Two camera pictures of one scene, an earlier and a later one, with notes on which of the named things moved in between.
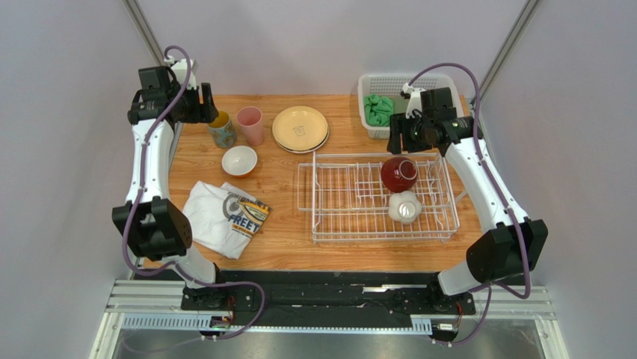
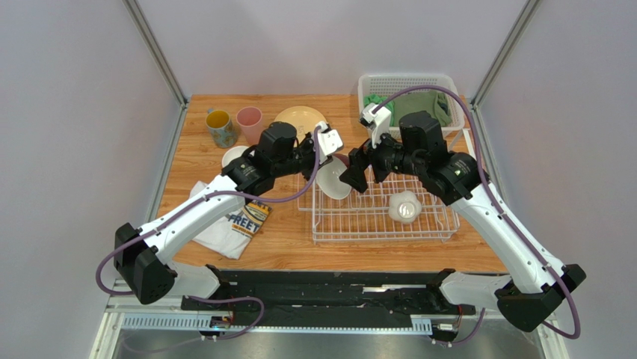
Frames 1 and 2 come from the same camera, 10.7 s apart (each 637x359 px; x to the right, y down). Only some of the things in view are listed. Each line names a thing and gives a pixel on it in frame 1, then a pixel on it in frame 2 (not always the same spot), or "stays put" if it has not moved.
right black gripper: [398, 133] -> [362, 162]
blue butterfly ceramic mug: [222, 131] stays put
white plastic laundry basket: [389, 85] stays put
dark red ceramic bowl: [398, 173] -> [328, 177]
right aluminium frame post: [520, 27] stays put
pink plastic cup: [250, 120] stays put
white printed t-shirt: [223, 219] stays put
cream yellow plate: [300, 128] stays put
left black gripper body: [188, 108] -> [303, 160]
